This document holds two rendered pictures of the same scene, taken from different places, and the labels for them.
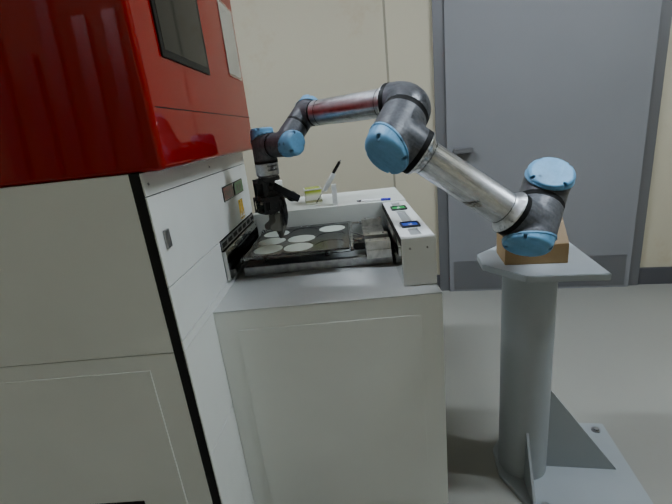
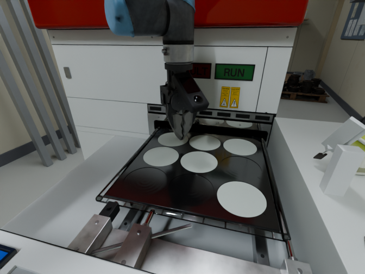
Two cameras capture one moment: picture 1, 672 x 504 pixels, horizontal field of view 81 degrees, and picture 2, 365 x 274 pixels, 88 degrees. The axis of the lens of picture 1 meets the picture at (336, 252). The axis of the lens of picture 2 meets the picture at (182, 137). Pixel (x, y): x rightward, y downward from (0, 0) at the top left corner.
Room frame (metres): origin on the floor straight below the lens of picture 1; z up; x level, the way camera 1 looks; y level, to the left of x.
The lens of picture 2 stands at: (1.43, -0.31, 1.20)
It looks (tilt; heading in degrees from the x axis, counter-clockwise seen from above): 28 degrees down; 101
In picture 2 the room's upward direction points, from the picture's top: straight up
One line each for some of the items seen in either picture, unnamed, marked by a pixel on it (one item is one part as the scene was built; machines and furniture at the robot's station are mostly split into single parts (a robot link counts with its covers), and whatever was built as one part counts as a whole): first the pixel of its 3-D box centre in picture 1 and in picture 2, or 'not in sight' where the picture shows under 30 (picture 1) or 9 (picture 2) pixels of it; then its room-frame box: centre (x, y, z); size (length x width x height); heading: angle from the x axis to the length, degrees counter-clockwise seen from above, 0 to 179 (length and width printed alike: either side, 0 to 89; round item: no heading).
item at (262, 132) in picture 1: (264, 145); (176, 17); (1.32, 0.19, 1.24); 0.09 x 0.08 x 0.11; 48
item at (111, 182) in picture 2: (296, 254); (137, 153); (1.21, 0.13, 0.90); 0.37 x 0.01 x 0.01; 87
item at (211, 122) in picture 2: (243, 246); (204, 129); (1.38, 0.33, 0.89); 0.44 x 0.02 x 0.10; 177
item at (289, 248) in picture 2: not in sight; (290, 251); (1.56, -0.09, 0.89); 0.05 x 0.01 x 0.01; 87
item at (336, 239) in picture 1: (301, 239); (199, 161); (1.39, 0.12, 0.90); 0.34 x 0.34 x 0.01; 87
